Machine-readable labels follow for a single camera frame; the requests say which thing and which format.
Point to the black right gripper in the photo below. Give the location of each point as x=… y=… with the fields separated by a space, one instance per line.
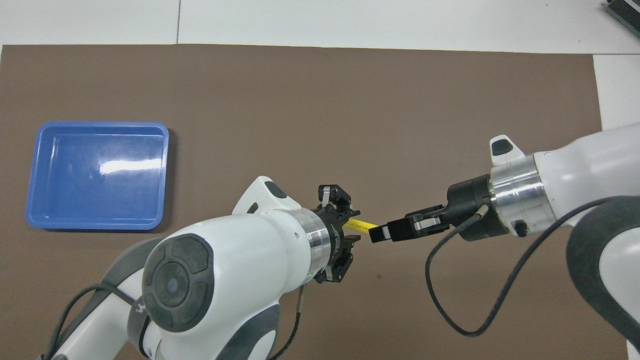
x=470 y=210

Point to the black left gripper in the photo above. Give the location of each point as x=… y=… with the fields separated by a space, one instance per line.
x=342 y=235

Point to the yellow pen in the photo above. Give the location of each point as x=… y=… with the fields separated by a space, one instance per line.
x=361 y=224

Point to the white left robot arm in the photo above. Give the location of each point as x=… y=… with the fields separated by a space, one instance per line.
x=240 y=260

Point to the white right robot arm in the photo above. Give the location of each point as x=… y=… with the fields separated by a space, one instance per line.
x=590 y=170

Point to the blue plastic tray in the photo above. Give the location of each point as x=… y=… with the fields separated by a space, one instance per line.
x=95 y=175

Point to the brown table mat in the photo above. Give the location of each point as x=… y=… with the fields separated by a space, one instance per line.
x=320 y=125

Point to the dark ridged device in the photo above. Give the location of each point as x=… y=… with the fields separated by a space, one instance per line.
x=625 y=12

